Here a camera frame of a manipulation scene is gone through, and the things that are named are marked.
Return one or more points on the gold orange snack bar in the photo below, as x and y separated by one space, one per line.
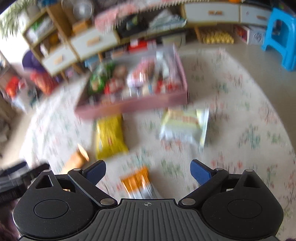
77 160

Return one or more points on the wooden white drawer cabinet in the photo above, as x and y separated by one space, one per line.
59 39

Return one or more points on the pink cloth on cabinet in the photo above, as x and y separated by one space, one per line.
108 19

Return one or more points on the red cartoon gift bag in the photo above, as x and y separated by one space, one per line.
44 82

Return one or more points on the green snack bag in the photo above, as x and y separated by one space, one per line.
100 76

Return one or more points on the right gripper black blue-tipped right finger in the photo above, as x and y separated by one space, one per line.
210 181

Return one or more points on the blue plastic stool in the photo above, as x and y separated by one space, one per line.
280 35

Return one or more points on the white red shopping bag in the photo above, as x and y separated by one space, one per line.
20 94

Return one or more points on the purple plush toy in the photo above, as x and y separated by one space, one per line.
31 63

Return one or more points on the yellow snack bag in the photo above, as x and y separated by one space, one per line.
109 137

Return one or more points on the orange silver snack packet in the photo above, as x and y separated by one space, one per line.
138 185

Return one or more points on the yellow egg tray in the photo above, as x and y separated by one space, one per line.
216 36

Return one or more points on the pale yellow white snack packet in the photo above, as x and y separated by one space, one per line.
188 126

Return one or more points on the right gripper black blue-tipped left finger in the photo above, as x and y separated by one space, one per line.
86 181

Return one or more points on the pink cardboard box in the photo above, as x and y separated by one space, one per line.
146 79

